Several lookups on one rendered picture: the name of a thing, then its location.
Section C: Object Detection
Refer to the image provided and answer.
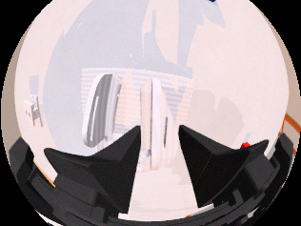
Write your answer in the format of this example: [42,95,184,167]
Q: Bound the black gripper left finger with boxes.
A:
[43,125,142,216]

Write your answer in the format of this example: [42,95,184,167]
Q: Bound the red cube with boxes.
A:
[240,142,251,148]

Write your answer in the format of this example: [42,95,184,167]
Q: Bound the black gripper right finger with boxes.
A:
[177,125,270,209]

